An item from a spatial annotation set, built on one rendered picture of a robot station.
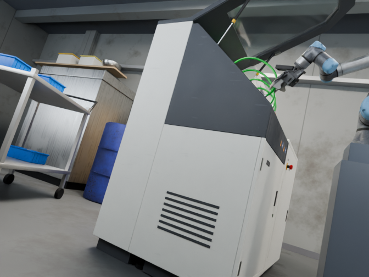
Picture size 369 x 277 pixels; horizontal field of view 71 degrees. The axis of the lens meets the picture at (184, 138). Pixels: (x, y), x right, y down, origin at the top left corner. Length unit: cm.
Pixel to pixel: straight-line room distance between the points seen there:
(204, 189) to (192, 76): 65
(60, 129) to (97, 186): 129
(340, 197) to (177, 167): 80
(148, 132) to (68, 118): 278
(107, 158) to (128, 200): 184
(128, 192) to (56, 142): 282
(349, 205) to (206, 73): 97
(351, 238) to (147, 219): 97
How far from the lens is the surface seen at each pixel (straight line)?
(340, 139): 411
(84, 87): 423
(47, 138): 441
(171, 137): 144
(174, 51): 169
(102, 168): 333
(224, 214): 125
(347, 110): 425
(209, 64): 152
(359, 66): 177
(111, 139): 335
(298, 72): 169
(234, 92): 138
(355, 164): 148
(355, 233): 146
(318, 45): 168
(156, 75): 167
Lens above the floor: 49
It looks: 10 degrees up
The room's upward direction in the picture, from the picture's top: 15 degrees clockwise
